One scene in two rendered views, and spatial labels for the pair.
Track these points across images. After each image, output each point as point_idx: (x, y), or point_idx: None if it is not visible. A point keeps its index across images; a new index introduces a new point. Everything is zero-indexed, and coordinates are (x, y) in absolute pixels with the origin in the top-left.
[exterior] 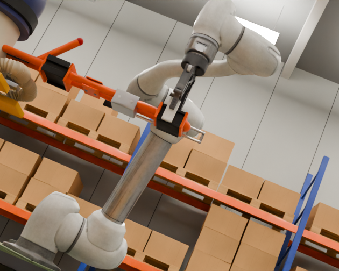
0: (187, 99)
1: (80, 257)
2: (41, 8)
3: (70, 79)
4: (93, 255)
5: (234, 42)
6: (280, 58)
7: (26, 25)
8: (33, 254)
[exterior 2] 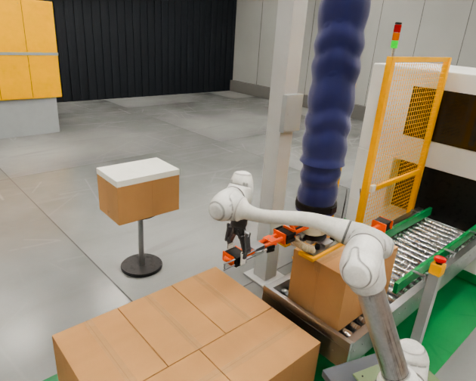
0: (350, 245)
1: None
2: (304, 199)
3: (277, 237)
4: None
5: None
6: (210, 205)
7: (301, 210)
8: None
